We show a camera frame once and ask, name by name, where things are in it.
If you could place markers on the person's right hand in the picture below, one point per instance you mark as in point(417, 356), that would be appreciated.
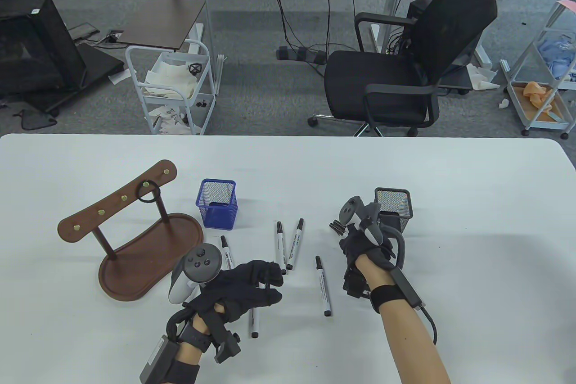
point(360, 244)

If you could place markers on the person's left hand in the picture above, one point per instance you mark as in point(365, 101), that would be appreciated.
point(238, 288)

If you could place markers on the white marker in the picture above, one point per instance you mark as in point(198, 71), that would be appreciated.
point(281, 249)

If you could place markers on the person's right forearm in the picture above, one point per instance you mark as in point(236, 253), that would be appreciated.
point(405, 339)

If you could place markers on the black wrist band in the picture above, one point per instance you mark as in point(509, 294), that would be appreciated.
point(195, 338)

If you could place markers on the grey white handheld controller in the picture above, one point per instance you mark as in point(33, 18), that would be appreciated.
point(348, 212)
point(203, 263)

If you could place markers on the black mesh pen holder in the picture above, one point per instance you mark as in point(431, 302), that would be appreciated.
point(396, 213)

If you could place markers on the black wrist sensor box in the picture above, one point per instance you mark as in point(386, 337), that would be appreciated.
point(407, 289)
point(156, 359)

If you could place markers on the blue mesh pen holder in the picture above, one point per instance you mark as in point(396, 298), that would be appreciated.
point(220, 217)

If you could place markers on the brown wooden hook stand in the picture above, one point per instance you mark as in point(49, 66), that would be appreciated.
point(148, 253)

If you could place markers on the black mesh office chair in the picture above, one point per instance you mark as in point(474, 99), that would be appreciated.
point(373, 82)

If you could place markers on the scribbled white papers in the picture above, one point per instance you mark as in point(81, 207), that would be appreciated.
point(171, 120)

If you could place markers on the white rolling cart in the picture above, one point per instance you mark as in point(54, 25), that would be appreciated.
point(193, 100)

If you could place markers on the black floor power strip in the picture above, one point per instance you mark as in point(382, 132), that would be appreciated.
point(310, 56)

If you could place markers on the small crumpled white paper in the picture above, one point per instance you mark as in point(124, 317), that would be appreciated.
point(503, 103)

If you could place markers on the white crumpled floor sheet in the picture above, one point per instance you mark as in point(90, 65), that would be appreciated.
point(481, 80)

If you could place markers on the white shelf trolley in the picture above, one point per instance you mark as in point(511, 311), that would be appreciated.
point(546, 126)

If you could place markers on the small black round part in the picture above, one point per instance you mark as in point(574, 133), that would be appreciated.
point(195, 70)

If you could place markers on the white cloth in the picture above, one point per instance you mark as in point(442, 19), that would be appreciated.
point(168, 75)

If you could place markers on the orange cloth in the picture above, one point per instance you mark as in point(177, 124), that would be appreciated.
point(535, 89)

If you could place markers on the black computer tower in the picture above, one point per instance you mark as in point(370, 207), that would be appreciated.
point(416, 10)

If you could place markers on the flat white paper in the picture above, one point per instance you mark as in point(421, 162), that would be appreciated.
point(118, 79)

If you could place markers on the black monitor stand base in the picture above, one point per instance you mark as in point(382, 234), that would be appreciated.
point(96, 64)

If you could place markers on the blue cloth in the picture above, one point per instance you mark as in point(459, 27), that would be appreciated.
point(558, 60)

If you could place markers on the brown side table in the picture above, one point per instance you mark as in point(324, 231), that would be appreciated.
point(162, 24)

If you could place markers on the floor socket box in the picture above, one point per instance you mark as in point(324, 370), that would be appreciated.
point(114, 36)

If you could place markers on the large black monitor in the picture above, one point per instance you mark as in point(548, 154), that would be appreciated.
point(31, 42)

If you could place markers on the silver metal post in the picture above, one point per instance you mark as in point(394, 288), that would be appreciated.
point(206, 19)

